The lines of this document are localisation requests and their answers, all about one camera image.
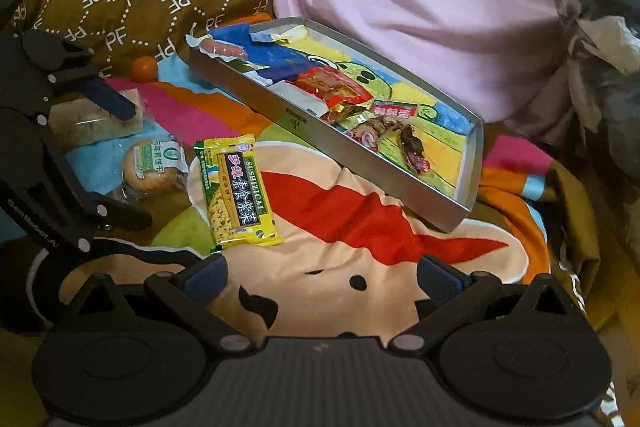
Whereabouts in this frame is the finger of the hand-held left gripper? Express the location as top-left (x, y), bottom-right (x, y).
top-left (75, 191), bottom-right (153, 238)
top-left (47, 49), bottom-right (137, 122)

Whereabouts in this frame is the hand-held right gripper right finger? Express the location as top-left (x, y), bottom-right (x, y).
top-left (390, 254), bottom-right (583, 353)

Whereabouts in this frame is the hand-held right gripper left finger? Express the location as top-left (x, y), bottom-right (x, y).
top-left (62, 254), bottom-right (256, 353)

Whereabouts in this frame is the clear rice cracker packet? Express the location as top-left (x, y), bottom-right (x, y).
top-left (47, 89), bottom-right (146, 150)

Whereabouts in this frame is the green yellow cracker packet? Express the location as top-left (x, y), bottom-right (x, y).
top-left (194, 134), bottom-right (285, 254)

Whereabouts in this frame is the pink sausage packet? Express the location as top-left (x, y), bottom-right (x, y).
top-left (199, 34), bottom-right (249, 62)

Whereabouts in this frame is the dark dried fruit packet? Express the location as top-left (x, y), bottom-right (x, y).
top-left (397, 124), bottom-right (432, 174)

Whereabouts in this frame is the grey metal tray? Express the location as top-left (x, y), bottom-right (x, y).
top-left (187, 17), bottom-right (486, 233)

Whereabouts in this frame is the gold snack packet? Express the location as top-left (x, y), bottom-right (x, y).
top-left (322, 102), bottom-right (369, 126)

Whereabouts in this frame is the red tofu snack packet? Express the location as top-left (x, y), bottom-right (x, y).
top-left (290, 67), bottom-right (374, 110)

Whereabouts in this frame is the round biscuit packet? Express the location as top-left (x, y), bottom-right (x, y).
top-left (112, 137), bottom-right (189, 204)

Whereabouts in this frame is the orange tangerine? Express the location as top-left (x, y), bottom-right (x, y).
top-left (131, 56), bottom-right (160, 83)

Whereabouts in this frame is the cartoon printed blanket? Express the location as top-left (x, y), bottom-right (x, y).
top-left (0, 12), bottom-right (556, 343)

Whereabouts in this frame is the red label snack packet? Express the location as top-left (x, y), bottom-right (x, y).
top-left (350, 99), bottom-right (420, 154)

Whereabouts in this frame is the blue and white packet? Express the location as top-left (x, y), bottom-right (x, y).
top-left (260, 52), bottom-right (327, 116)

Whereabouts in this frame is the pink sheet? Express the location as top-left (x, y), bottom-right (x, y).
top-left (200, 0), bottom-right (601, 142)

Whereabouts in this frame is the plastic bag of clothes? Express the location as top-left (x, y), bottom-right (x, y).
top-left (550, 0), bottom-right (640, 188)

